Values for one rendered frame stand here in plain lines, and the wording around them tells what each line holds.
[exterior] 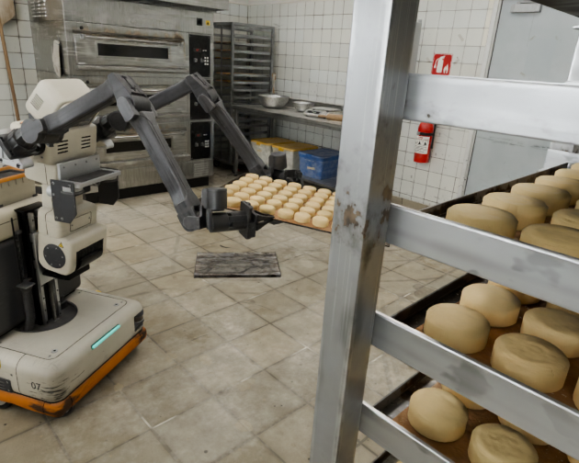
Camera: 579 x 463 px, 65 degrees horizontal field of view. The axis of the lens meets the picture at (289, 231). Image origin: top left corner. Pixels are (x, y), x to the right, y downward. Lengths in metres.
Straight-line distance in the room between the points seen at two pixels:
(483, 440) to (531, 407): 0.10
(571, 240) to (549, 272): 0.05
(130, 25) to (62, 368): 3.50
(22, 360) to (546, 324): 1.93
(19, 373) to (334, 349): 1.84
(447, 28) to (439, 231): 4.59
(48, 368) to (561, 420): 1.88
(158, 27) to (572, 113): 4.79
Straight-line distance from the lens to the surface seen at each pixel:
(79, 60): 4.63
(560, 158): 0.73
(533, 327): 0.43
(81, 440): 2.11
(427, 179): 4.96
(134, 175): 4.97
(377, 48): 0.31
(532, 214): 0.41
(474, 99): 0.30
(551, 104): 0.29
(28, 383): 2.13
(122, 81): 1.46
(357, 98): 0.31
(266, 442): 2.01
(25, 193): 2.23
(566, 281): 0.30
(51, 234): 1.98
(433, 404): 0.45
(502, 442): 0.44
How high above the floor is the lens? 1.43
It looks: 20 degrees down
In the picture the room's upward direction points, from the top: 4 degrees clockwise
